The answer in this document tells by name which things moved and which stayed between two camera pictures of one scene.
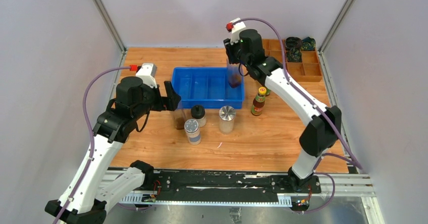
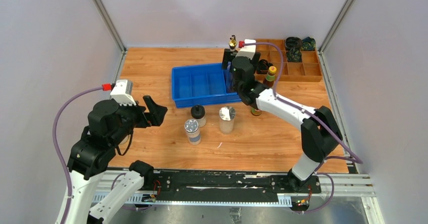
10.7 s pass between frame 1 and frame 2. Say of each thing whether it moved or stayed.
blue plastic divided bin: stayed
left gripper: moved
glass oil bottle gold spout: moved
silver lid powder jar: stayed
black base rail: stayed
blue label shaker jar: stayed
